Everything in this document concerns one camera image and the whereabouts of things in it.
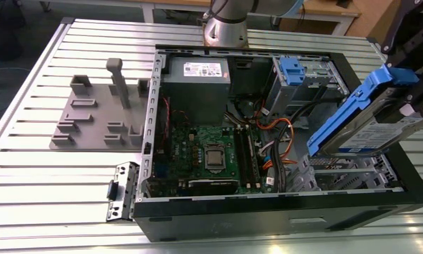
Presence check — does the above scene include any brown wooden cabinet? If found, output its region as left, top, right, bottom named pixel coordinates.
left=369, top=0, right=423, bottom=69

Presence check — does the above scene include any green motherboard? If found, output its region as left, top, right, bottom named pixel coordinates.
left=151, top=125, right=269, bottom=196

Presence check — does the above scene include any black round fan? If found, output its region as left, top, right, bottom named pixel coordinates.
left=235, top=94, right=265, bottom=119

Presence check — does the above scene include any blue plastic drive latch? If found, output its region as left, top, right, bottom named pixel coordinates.
left=278, top=58, right=306, bottom=87

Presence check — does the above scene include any orange wire bundle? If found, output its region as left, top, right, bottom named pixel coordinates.
left=256, top=117, right=300, bottom=170

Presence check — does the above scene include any silver CPU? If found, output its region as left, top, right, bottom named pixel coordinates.
left=207, top=150, right=227, bottom=166

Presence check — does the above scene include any black cable bundle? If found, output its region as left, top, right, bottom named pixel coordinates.
left=268, top=99, right=340, bottom=193

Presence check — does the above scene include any metal optical drive cage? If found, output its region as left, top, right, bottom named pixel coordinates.
left=267, top=57, right=352, bottom=114

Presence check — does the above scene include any black PC case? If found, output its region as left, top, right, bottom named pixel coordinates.
left=132, top=43, right=423, bottom=243

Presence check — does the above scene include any grey parts rack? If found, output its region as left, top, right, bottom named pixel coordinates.
left=48, top=57, right=152, bottom=153

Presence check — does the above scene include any CPU socket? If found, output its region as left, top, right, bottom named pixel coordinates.
left=201, top=143, right=231, bottom=175

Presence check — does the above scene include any black latch clip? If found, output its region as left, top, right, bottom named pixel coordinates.
left=107, top=179, right=120, bottom=199

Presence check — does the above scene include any wooden desk white frame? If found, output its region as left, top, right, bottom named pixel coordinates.
left=39, top=0, right=361, bottom=37

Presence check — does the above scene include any thin red wire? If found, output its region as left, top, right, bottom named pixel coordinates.
left=163, top=97, right=173, bottom=139

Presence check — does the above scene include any hard disk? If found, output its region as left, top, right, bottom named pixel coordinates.
left=306, top=63, right=423, bottom=157

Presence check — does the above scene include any grey power supply unit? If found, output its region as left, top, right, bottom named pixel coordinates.
left=161, top=57, right=232, bottom=127

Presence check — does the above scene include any black graphics card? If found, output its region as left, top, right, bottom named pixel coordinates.
left=144, top=177, right=240, bottom=198

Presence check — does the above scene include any black RAM slot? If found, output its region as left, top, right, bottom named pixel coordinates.
left=244, top=123, right=263, bottom=187
left=233, top=124, right=252, bottom=187

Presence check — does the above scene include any metal expansion slot bracket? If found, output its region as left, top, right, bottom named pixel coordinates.
left=105, top=161, right=141, bottom=222

